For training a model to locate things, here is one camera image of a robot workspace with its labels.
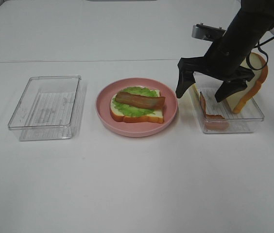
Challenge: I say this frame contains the green lettuce leaf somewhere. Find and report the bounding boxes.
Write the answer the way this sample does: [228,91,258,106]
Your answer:
[110,86,162,117]

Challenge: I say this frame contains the right clear plastic container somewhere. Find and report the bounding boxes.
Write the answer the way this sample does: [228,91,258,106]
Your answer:
[188,72,264,133]

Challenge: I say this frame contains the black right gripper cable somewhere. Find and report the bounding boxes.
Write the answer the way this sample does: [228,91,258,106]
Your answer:
[246,17,274,71]

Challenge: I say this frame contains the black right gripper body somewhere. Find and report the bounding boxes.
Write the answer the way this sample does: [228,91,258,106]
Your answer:
[178,0,274,83]

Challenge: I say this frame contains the clear plastic container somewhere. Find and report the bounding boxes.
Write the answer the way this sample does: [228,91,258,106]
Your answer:
[188,72,264,133]
[8,75,86,141]

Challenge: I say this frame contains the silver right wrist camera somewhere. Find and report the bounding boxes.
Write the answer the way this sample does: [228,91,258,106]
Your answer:
[191,23,225,41]

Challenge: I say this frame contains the pink round plate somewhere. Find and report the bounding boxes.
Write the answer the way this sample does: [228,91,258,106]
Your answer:
[95,78,178,137]

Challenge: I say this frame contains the brown bacon strip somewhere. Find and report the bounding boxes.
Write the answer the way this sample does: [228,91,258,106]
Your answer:
[200,92,229,131]
[115,91,165,109]

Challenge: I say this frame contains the white bread slice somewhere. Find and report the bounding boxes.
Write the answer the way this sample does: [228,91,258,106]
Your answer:
[110,86,164,124]
[226,52,268,114]

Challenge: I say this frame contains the yellow cheese slice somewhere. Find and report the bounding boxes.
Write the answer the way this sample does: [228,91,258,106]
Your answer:
[191,84,201,104]

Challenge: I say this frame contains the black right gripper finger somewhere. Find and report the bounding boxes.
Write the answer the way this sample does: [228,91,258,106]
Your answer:
[215,80,247,102]
[175,70,195,99]

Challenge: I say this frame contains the left clear plastic container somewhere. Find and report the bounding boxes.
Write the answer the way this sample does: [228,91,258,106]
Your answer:
[8,75,86,141]

